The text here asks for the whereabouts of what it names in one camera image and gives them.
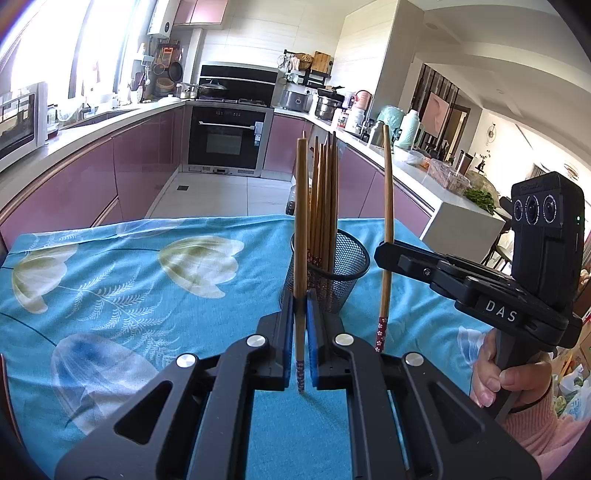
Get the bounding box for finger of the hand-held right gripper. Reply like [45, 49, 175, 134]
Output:
[374, 240, 470, 302]
[406, 244, 511, 280]

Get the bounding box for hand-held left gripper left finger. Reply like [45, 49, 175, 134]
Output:
[54, 287, 296, 480]

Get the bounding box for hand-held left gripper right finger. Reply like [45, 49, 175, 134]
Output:
[305, 287, 542, 480]

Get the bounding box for black mesh utensil holder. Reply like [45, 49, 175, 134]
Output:
[280, 229, 371, 315]

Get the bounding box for single red-patterned wooden chopstick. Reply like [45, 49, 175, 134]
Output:
[375, 124, 394, 354]
[294, 131, 309, 394]

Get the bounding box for bunch of wooden chopsticks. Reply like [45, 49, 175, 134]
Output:
[306, 131, 341, 301]

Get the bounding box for person's right forearm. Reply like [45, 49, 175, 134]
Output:
[501, 392, 591, 480]

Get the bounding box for person's right hand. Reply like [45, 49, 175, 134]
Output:
[470, 331, 554, 409]

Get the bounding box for dark dining chair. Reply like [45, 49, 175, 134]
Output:
[485, 196, 515, 273]

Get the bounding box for green leafy vegetables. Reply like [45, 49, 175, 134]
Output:
[464, 187, 497, 215]

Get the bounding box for clear plastic box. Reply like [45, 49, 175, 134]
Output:
[427, 159, 469, 193]

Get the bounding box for mint green thermos flask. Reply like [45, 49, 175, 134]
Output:
[394, 110, 423, 151]

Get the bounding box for mint green kettle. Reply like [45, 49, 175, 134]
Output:
[376, 105, 404, 144]

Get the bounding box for framed picture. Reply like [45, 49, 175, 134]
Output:
[422, 91, 451, 138]

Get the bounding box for crumpled plastic shopping bag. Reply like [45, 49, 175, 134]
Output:
[556, 364, 591, 416]

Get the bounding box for blue floral tablecloth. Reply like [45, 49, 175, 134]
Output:
[0, 215, 497, 480]

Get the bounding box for steel stockpot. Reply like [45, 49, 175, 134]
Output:
[315, 95, 345, 121]

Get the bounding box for black built-in oven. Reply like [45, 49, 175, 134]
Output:
[187, 105, 273, 178]

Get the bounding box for silver rice cooker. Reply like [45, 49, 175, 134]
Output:
[279, 90, 315, 112]

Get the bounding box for pink kitchen base cabinets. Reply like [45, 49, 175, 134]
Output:
[0, 106, 435, 250]

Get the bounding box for black range hood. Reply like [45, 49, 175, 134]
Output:
[198, 61, 280, 107]

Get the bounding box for black wok with lid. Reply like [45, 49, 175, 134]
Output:
[196, 79, 228, 99]

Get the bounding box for white water heater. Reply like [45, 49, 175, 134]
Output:
[148, 0, 178, 37]

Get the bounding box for white microwave oven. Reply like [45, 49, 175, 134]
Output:
[0, 82, 49, 160]

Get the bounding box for kitchen window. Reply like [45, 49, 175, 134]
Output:
[0, 0, 153, 107]

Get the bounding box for black wall rack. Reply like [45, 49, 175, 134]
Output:
[284, 50, 333, 88]

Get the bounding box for pink wall cabinet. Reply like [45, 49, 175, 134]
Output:
[173, 0, 229, 26]

